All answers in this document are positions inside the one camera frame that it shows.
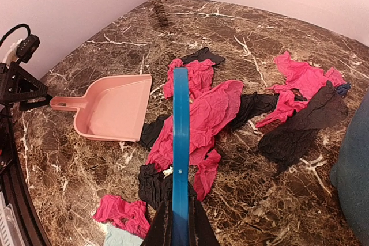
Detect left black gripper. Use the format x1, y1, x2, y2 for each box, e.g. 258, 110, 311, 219
1, 62, 52, 111

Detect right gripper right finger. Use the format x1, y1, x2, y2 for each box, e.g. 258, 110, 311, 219
189, 183, 220, 246

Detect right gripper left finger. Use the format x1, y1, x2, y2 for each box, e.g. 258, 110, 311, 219
141, 183, 173, 246

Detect blue hand brush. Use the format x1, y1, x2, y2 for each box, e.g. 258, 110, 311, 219
171, 68, 190, 245

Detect pink plastic dustpan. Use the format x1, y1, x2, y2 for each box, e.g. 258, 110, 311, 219
50, 74, 152, 142

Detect pink paper scrap front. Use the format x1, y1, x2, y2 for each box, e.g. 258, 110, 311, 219
93, 195, 150, 239

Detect light blue paper scrap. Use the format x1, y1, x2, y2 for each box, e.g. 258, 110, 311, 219
103, 225, 143, 246

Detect blue plastic waste bin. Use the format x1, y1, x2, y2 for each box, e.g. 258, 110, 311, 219
329, 94, 368, 245

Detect pink paper scrap left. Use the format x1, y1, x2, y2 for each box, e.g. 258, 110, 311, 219
163, 59, 215, 100

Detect pink paper scrap back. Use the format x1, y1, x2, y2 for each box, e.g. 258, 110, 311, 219
256, 51, 344, 128

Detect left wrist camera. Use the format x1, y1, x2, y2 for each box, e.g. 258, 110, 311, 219
1, 23, 40, 67

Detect black table front rail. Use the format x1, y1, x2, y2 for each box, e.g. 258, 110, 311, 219
1, 108, 51, 245

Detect white slotted cable duct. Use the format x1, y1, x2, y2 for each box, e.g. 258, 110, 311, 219
1, 204, 25, 246

